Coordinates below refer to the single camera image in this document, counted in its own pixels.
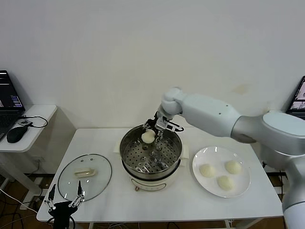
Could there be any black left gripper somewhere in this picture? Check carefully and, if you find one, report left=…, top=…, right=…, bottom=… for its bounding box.
left=44, top=180, right=86, bottom=229

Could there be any white round plate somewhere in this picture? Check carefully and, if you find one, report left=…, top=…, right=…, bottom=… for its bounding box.
left=192, top=146, right=252, bottom=198

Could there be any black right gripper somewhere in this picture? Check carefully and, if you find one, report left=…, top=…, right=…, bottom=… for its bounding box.
left=142, top=112, right=167, bottom=144

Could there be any floor power strip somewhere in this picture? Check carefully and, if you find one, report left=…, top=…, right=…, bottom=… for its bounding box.
left=35, top=177, right=50, bottom=189

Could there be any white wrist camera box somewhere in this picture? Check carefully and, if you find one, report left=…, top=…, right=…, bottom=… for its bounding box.
left=157, top=118, right=177, bottom=132

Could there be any white side table with mouse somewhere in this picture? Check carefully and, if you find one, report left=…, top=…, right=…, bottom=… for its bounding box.
left=0, top=104, right=58, bottom=198

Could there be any black looped usb cable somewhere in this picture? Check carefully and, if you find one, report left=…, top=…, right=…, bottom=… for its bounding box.
left=20, top=115, right=48, bottom=128

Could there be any white steamed baozi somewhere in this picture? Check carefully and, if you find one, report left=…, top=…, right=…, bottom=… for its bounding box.
left=225, top=160, right=243, bottom=174
left=199, top=164, right=216, bottom=178
left=216, top=176, right=234, bottom=191
left=141, top=130, right=155, bottom=145

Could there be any black laptop with dark screen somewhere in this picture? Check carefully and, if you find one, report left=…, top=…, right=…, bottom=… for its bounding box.
left=0, top=70, right=26, bottom=141

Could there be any glass lid with cream handle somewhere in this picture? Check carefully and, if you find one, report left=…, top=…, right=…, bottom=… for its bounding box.
left=58, top=154, right=112, bottom=203

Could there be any stainless steel steamer basket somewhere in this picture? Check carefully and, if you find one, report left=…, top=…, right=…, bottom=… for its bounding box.
left=113, top=124, right=191, bottom=178

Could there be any black laptop with video screen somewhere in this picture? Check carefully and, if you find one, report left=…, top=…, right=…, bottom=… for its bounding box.
left=285, top=75, right=305, bottom=120

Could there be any white floor cable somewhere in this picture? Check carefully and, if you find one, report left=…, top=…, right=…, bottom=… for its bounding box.
left=0, top=187, right=39, bottom=212

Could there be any black computer mouse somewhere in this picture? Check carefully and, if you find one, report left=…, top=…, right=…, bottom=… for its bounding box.
left=6, top=125, right=31, bottom=144

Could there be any cream electric cooker base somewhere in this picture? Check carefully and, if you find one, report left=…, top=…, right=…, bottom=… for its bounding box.
left=122, top=157, right=187, bottom=193

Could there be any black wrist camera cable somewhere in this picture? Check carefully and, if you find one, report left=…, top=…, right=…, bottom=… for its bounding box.
left=166, top=121, right=184, bottom=132

